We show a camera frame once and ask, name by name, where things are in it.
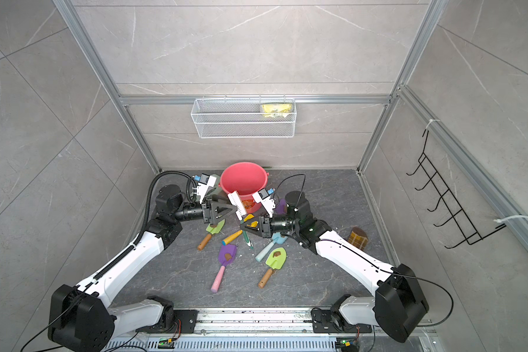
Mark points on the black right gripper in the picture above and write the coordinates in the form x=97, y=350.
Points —
x=265, y=226

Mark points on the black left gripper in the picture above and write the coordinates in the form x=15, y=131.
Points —
x=209, y=209

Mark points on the white cleaning brush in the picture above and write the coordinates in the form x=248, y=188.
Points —
x=235, y=200

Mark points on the small purple trowel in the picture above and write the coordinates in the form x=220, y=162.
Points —
x=281, y=207

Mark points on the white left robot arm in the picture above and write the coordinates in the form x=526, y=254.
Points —
x=81, y=316

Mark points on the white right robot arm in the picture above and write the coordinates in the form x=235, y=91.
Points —
x=397, y=303

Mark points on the yellow toy trowel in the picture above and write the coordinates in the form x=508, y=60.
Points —
x=234, y=236

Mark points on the green trowel near tissue box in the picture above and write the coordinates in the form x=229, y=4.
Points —
x=211, y=231

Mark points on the blue toy trowel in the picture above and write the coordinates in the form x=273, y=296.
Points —
x=277, y=238

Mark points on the pink plastic bucket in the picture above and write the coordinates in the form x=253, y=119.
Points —
x=245, y=178

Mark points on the mint green tissue box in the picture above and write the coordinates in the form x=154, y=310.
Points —
x=219, y=195

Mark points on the plaid brown cloth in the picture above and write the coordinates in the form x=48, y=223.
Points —
x=358, y=238

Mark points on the yellow sponge in basket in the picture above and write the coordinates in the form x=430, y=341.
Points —
x=276, y=110

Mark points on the purple trowel pink handle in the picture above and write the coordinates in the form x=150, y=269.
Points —
x=227, y=255

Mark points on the green trowel wooden handle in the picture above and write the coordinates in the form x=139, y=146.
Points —
x=275, y=262

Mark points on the white wire wall basket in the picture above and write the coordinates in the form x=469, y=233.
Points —
x=235, y=118

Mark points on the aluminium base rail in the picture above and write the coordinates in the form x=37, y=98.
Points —
x=266, y=329

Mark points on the black wall hook rack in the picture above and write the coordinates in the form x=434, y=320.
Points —
x=448, y=201

